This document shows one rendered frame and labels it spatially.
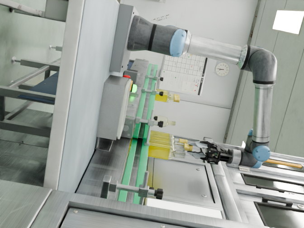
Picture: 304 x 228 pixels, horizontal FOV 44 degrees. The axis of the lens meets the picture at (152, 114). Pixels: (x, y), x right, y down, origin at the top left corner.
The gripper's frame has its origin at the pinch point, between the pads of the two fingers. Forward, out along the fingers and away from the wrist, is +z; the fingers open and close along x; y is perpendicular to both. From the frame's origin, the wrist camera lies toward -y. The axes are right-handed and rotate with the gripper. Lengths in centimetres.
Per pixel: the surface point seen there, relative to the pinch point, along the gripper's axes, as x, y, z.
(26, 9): -49, -32, 98
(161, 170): 12.7, 4.5, 12.2
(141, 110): -13.6, -4.2, 27.4
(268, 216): 16.9, 23.8, -38.2
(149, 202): 11.9, 38.9, 17.2
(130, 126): -11.8, 18.2, 30.5
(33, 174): 15, 27, 69
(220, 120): 149, -578, -136
